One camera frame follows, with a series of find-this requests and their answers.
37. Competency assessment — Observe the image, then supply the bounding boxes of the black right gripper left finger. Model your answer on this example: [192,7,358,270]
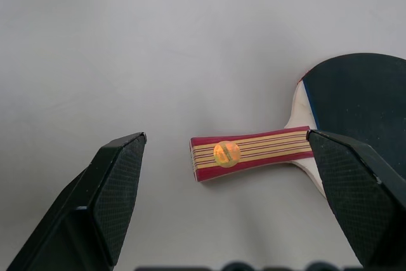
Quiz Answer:
[6,131,147,271]

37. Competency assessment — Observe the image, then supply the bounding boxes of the table tennis paddle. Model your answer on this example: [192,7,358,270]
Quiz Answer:
[190,51,406,191]

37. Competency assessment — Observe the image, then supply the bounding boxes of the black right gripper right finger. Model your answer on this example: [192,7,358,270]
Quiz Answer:
[306,129,406,271]

